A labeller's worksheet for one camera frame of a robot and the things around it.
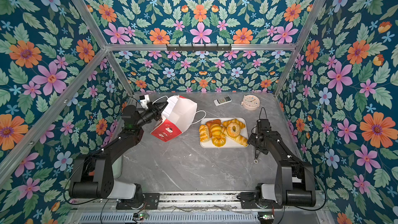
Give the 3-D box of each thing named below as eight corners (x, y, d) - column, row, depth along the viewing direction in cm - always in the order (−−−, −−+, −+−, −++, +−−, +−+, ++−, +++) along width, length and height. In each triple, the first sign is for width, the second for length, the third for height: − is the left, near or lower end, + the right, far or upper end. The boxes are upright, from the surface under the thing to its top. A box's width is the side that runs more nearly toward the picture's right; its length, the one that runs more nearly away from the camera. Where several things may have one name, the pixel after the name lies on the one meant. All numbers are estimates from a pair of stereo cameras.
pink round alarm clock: (242, 110, 112) (243, 107, 109) (240, 97, 120) (241, 94, 117) (260, 110, 112) (261, 107, 109) (256, 97, 120) (257, 94, 117)
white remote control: (215, 106, 114) (216, 104, 113) (213, 101, 117) (213, 100, 116) (231, 101, 118) (232, 99, 116) (229, 97, 120) (229, 95, 119)
